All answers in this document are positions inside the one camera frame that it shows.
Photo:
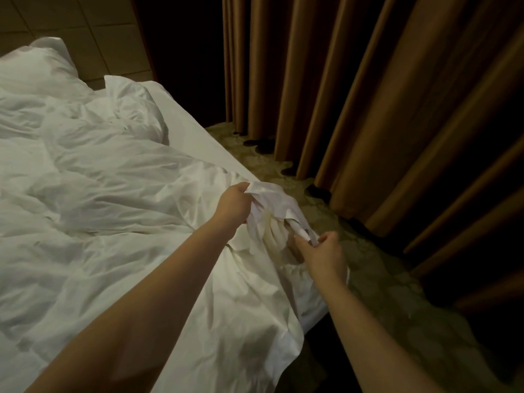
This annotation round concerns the person's right hand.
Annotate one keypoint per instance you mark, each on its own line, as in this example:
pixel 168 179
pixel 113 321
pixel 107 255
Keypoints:
pixel 323 259

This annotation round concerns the person's left hand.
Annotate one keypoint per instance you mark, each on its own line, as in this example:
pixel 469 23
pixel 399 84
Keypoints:
pixel 234 207

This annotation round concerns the white bed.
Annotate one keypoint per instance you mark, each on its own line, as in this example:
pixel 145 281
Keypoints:
pixel 196 135

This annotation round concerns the white duvet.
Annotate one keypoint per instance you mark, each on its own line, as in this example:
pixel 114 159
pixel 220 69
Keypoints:
pixel 106 225

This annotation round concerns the white pillow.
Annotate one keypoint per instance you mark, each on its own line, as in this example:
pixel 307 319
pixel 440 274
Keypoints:
pixel 41 69

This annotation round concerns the person's left forearm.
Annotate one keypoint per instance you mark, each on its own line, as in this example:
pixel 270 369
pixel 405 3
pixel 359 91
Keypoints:
pixel 131 323

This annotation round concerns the person's right forearm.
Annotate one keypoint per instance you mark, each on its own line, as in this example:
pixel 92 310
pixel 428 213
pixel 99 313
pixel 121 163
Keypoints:
pixel 372 348

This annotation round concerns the brown curtain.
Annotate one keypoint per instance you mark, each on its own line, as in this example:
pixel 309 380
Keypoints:
pixel 393 102

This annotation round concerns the tan padded headboard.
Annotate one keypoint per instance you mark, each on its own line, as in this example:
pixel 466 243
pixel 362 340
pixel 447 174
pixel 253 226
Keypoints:
pixel 74 28

